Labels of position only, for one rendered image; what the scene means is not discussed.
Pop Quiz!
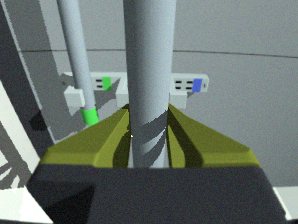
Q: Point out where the black wall panel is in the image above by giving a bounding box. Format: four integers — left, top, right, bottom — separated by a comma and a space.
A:
0, 0, 298, 187

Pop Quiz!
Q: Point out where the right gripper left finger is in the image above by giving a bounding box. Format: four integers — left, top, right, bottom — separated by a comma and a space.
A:
36, 103, 131, 167

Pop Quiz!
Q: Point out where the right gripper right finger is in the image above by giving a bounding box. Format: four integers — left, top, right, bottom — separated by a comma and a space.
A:
166, 103, 261, 168

